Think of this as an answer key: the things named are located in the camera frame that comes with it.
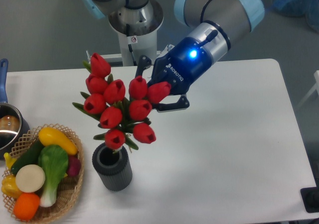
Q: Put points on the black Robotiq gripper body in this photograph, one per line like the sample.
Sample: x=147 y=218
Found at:
x=182 y=65

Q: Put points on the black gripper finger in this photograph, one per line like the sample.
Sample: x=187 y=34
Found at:
x=181 y=104
x=144 y=63

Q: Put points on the red tulip bouquet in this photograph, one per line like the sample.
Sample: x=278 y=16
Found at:
x=122 y=111

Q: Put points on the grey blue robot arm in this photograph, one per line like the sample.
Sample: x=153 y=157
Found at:
x=216 y=26

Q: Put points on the dark grey ribbed vase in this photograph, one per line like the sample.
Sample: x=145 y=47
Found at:
x=114 y=169

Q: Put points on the yellow squash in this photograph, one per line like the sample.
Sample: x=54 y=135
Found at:
x=51 y=136

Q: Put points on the purple red onion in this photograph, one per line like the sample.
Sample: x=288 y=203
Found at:
x=74 y=166

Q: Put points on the blue plastic bag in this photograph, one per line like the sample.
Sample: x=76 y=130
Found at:
x=309 y=9

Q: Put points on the green white bok choy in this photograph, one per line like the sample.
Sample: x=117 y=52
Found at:
x=54 y=161

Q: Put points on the woven wicker basket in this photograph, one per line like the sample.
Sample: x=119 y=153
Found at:
x=69 y=188

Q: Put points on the green cucumber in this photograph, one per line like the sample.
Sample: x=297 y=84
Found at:
x=29 y=157

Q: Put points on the black device at table edge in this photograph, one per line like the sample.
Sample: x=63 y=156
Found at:
x=310 y=197

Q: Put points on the white round radish slice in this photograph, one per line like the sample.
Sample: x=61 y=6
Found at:
x=30 y=178

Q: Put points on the yellow banana tip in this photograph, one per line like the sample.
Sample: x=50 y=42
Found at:
x=9 y=160

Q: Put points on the yellow bell pepper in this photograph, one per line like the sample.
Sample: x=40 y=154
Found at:
x=9 y=187

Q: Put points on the orange fruit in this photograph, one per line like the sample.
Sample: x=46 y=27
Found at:
x=26 y=206

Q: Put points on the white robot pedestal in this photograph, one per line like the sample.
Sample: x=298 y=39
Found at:
x=136 y=25

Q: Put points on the white frame at right edge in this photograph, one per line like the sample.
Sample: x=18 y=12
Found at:
x=313 y=90

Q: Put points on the blue handled saucepan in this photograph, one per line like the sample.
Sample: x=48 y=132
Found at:
x=12 y=123

